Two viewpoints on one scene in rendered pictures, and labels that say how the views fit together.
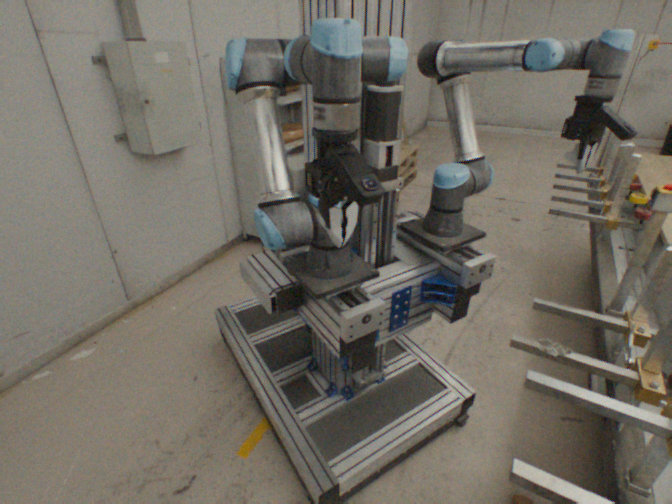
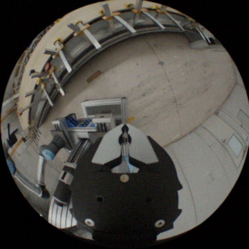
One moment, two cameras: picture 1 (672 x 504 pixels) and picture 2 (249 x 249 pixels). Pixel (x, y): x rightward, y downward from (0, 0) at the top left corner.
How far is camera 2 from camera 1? 0.60 m
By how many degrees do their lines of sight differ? 38
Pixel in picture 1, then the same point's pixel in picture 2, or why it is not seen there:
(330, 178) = (171, 220)
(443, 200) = (53, 148)
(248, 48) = not seen: hidden behind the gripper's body
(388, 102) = (58, 195)
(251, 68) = not seen: hidden behind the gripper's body
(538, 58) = (10, 167)
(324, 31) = not seen: outside the picture
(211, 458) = (138, 119)
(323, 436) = (118, 110)
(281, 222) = (124, 166)
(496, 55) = (22, 180)
